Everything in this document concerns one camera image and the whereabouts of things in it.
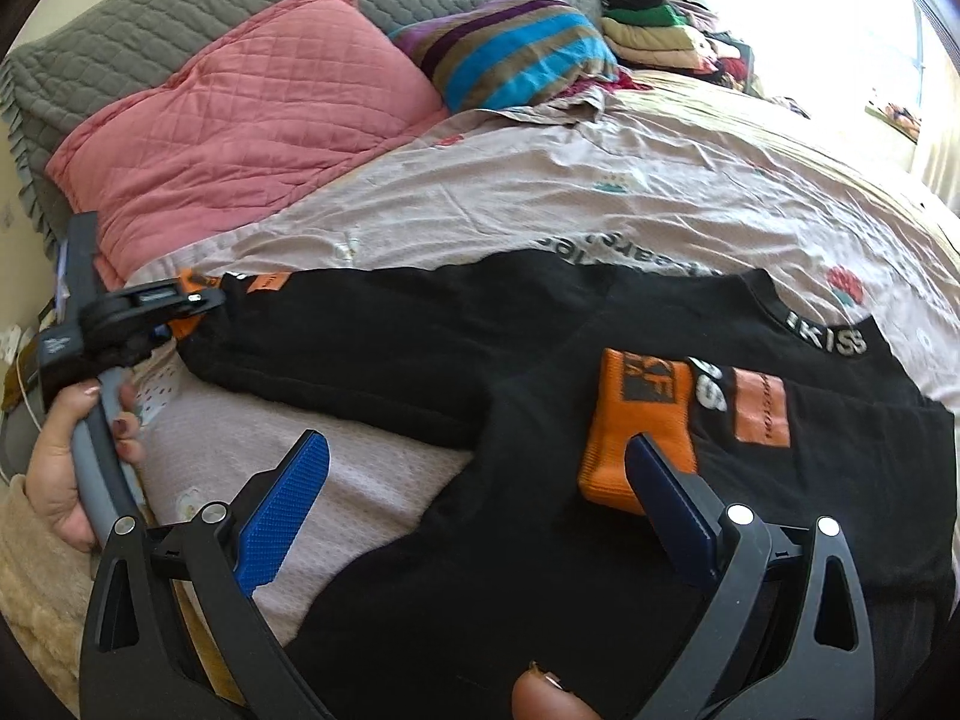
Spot white window curtain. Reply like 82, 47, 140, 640
911, 101, 960, 211

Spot black shirt with orange cuffs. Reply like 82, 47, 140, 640
169, 247, 960, 720

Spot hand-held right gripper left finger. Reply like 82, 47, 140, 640
79, 427, 335, 720

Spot pink quilted pillow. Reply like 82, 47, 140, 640
45, 0, 451, 278

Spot striped colourful pillow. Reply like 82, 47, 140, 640
390, 0, 620, 117

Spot maroon patterned cloth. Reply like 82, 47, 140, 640
544, 66, 625, 104

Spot grey quilted pillow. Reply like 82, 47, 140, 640
0, 0, 605, 256

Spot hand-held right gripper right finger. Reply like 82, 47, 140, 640
626, 431, 878, 720

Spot person's left hand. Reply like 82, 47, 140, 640
21, 381, 147, 550

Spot printed beige bed sheet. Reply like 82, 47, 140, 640
112, 67, 960, 646

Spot beige fuzzy blanket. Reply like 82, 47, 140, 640
0, 472, 98, 713

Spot stack of folded clothes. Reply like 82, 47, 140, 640
600, 0, 758, 95

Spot colourful windowsill ornament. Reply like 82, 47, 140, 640
866, 90, 922, 142

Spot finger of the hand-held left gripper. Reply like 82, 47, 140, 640
112, 276, 227, 332

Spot person's right hand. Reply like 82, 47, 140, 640
512, 661, 601, 720

